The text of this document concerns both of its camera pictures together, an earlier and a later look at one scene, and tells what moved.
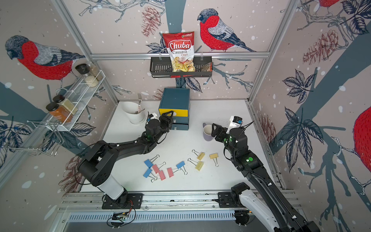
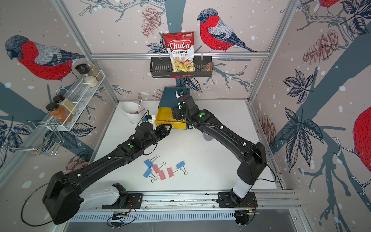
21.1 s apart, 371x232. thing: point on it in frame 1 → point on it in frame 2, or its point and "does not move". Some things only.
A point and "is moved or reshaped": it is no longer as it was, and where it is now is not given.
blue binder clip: (180, 165) does not move
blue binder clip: (149, 163) does not move
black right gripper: (220, 129) → (176, 113)
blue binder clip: (148, 173) does not move
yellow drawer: (176, 112) is moved or reshaped
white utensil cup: (130, 108) does not move
